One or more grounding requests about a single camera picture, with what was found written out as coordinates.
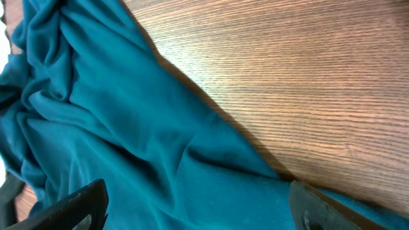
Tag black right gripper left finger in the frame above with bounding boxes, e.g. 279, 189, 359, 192
6, 179, 109, 230

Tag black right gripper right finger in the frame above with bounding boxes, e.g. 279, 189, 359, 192
289, 181, 385, 230

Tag blue t-shirt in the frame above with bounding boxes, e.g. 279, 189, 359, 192
1, 1, 408, 229

